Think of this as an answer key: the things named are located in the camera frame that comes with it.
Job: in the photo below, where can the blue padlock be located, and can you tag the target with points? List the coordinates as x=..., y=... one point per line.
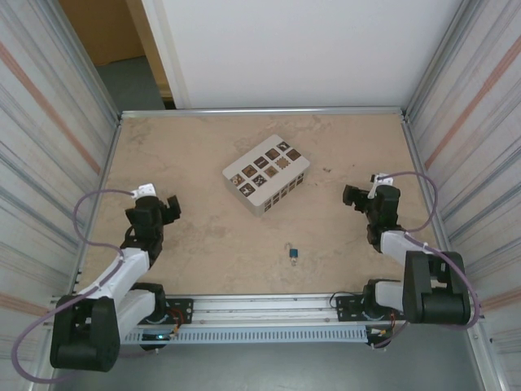
x=293, y=253

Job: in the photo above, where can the white box with patterned tiles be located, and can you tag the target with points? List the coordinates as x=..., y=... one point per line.
x=244, y=163

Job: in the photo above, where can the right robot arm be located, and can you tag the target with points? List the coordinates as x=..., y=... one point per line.
x=431, y=285

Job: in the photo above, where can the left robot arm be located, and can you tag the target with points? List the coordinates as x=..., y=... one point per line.
x=122, y=273

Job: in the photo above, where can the aluminium frame side bar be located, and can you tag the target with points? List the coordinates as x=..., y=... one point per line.
x=103, y=183
x=427, y=195

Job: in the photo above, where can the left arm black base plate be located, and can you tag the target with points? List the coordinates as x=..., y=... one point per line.
x=183, y=309

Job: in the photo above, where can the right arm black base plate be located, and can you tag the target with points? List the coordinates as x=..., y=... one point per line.
x=348, y=305

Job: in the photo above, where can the aluminium frame crossbar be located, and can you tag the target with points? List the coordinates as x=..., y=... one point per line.
x=264, y=112

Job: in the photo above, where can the aluminium mounting rail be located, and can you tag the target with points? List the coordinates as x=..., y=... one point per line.
x=264, y=307

